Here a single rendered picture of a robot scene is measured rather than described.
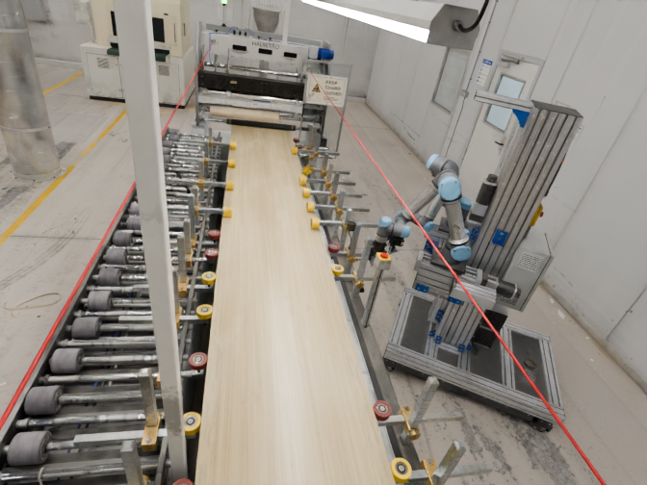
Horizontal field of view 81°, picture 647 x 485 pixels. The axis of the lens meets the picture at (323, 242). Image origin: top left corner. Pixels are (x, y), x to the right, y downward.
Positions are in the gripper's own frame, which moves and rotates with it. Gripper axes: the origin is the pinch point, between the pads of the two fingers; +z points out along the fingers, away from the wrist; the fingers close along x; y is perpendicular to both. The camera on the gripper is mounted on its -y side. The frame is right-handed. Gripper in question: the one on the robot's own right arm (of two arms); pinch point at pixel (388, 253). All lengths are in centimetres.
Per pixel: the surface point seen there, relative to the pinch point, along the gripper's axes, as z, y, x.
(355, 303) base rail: 16, -31, -36
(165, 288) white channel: -85, -125, -139
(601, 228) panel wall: -4, 230, 46
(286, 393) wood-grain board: -5, -85, -115
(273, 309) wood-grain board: -5, -88, -63
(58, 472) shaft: 4, -167, -136
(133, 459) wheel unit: -23, -137, -148
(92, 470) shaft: 4, -156, -136
